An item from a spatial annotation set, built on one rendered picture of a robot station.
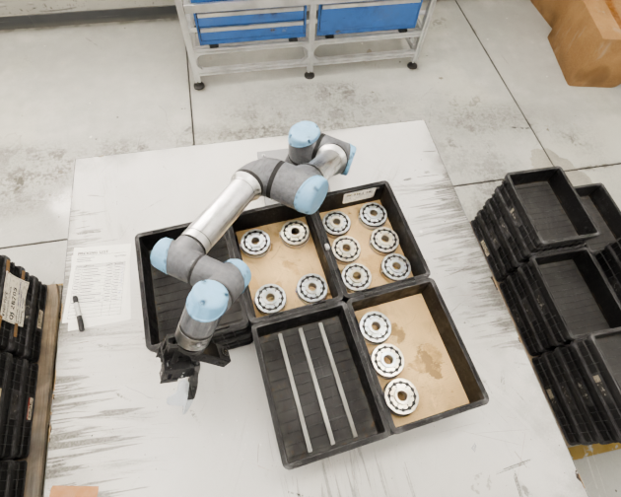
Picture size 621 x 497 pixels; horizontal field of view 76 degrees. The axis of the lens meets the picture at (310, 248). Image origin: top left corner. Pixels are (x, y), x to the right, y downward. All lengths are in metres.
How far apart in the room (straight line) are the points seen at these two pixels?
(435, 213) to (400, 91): 1.71
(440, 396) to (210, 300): 0.82
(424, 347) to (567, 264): 1.15
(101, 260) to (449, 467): 1.41
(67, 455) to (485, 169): 2.70
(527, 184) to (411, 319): 1.20
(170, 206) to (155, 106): 1.56
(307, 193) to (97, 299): 0.90
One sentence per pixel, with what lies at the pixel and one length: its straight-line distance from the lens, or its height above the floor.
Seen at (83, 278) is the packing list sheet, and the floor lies 0.70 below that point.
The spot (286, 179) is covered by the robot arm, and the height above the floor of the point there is 1.20.
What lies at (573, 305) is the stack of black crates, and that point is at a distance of 2.25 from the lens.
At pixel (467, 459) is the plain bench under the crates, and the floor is 0.70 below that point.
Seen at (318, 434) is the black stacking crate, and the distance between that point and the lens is 1.27.
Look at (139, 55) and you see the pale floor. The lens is 3.66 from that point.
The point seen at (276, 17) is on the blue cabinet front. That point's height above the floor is 0.48.
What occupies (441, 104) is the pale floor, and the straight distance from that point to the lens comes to 3.32.
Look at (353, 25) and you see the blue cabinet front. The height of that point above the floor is 0.38.
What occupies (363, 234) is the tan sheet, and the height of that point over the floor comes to 0.83.
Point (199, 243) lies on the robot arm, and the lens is 0.96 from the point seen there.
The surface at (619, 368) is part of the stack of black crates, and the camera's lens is 2.11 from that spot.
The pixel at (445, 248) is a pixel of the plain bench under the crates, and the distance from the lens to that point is 1.69.
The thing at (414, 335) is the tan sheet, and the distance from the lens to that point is 1.37.
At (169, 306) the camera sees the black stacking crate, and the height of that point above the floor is 0.83.
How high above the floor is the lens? 2.10
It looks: 62 degrees down
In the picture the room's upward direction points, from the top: 6 degrees clockwise
